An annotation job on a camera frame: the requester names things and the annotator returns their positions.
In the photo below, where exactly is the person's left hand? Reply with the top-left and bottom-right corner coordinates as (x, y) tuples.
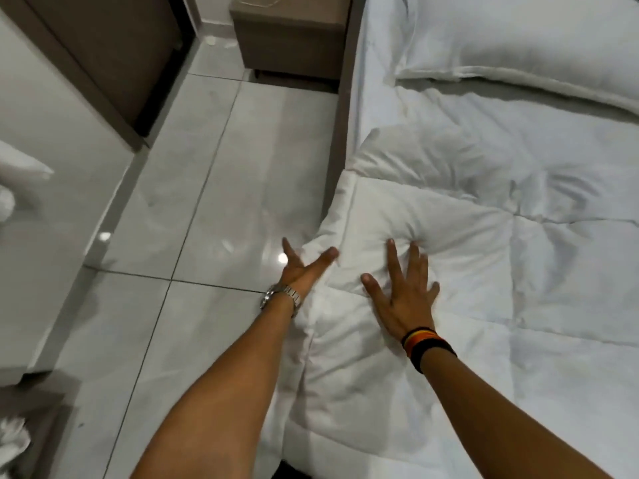
(273, 237), (340, 298)

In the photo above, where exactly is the person's right hand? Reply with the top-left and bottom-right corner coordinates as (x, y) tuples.
(360, 239), (441, 346)

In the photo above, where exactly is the white quilted duvet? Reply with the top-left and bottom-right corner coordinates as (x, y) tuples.
(279, 83), (639, 479)

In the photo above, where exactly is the person's left forearm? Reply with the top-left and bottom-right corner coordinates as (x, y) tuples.
(131, 293), (296, 479)

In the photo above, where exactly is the person's right forearm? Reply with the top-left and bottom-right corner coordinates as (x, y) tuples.
(418, 351), (614, 479)

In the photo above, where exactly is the silver metal wristwatch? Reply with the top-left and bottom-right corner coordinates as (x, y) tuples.
(259, 284), (303, 318)

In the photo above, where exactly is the black orange striped wristband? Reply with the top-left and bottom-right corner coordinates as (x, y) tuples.
(401, 326), (458, 375)

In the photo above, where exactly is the white bed sheet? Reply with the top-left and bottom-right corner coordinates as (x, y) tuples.
(344, 0), (417, 167)

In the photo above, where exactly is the brown upholstered nightstand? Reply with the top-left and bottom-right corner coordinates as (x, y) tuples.
(229, 0), (353, 90)

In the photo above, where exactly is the white pillow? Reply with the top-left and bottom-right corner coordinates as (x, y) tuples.
(393, 0), (639, 116)

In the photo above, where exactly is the white cabinet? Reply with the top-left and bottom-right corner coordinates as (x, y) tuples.
(0, 10), (138, 387)

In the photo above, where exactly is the dark brown wardrobe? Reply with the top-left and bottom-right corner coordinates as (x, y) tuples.
(0, 0), (201, 151)

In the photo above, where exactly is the white folded cloth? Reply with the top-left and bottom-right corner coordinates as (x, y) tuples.
(0, 139), (55, 221)

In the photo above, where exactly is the crumpled white cloth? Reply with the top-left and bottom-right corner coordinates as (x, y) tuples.
(0, 415), (32, 479)

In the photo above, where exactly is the grey-brown bed frame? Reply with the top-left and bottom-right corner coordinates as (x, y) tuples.
(321, 0), (369, 220)

